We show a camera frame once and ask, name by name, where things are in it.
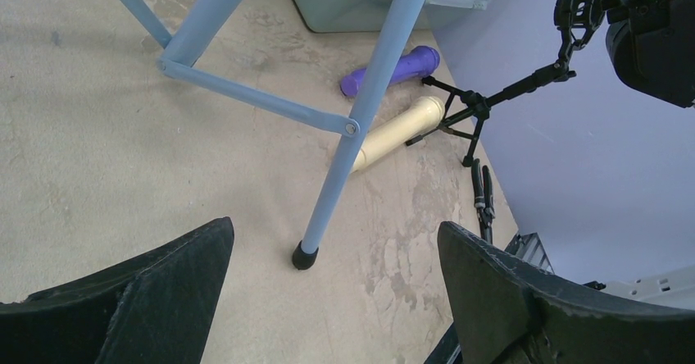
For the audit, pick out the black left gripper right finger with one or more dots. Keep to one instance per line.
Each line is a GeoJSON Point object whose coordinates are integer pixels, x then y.
{"type": "Point", "coordinates": [573, 323]}

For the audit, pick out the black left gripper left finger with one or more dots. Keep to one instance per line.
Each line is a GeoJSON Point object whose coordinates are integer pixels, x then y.
{"type": "Point", "coordinates": [156, 307]}

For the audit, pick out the cream recorder flute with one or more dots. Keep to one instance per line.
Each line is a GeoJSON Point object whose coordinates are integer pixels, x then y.
{"type": "Point", "coordinates": [423, 115]}

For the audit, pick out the purple microphone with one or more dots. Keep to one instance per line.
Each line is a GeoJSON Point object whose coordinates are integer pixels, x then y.
{"type": "Point", "coordinates": [420, 62]}

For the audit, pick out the black tripod microphone stand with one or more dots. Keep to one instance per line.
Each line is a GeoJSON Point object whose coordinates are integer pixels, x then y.
{"type": "Point", "coordinates": [502, 58]}

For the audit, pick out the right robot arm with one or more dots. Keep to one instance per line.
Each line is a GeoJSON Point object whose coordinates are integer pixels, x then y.
{"type": "Point", "coordinates": [651, 47]}

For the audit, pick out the black pliers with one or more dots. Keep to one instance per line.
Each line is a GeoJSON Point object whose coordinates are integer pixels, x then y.
{"type": "Point", "coordinates": [483, 199]}

